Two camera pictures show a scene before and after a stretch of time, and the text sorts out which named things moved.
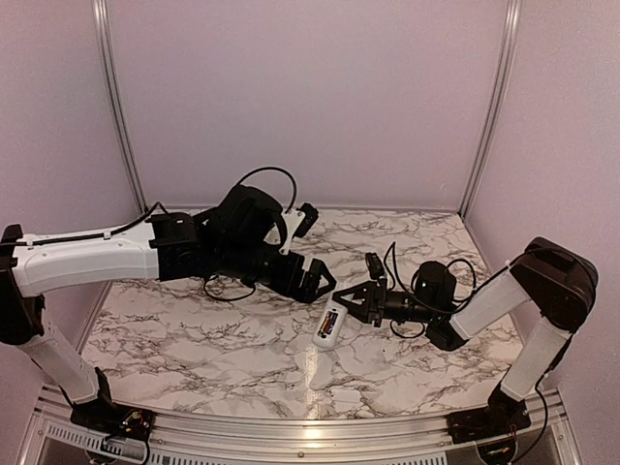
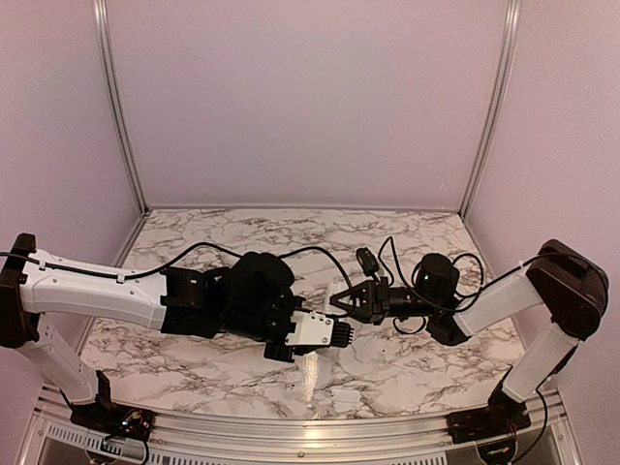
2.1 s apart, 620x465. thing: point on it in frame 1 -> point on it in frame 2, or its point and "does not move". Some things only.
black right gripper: x=374 y=300 does not move
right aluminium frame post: x=502 y=97 does not move
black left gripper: x=307 y=292 -> x=280 y=355
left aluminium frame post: x=116 y=104 does not move
